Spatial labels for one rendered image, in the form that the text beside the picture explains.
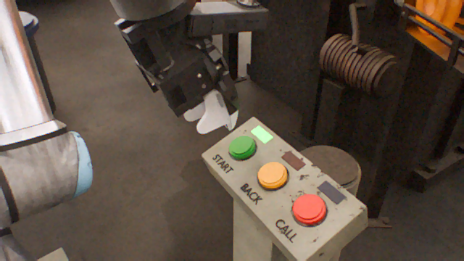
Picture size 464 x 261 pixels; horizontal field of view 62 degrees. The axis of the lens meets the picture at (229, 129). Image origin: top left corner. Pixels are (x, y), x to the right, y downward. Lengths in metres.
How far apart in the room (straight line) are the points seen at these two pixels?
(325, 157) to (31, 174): 0.59
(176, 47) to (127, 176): 1.08
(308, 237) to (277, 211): 0.05
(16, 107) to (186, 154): 0.80
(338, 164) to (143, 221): 0.77
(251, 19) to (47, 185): 0.60
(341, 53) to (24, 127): 0.83
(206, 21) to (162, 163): 1.12
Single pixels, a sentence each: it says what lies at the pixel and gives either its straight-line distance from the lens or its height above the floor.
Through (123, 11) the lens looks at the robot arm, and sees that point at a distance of 0.40.
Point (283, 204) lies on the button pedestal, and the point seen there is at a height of 0.59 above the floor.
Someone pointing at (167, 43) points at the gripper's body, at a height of 0.80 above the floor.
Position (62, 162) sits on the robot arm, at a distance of 0.90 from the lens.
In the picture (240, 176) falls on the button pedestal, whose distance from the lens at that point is 0.56.
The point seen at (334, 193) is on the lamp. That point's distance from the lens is 0.52.
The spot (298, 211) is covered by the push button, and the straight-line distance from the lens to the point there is 0.50.
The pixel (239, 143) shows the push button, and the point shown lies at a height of 0.61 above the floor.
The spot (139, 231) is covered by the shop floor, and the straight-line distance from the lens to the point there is 1.29.
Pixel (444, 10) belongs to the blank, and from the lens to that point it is 0.94.
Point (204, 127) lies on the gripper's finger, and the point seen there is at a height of 0.68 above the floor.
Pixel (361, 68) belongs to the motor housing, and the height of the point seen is 0.50.
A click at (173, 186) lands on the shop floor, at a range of 1.41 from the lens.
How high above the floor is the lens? 0.97
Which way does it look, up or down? 36 degrees down
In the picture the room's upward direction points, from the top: straight up
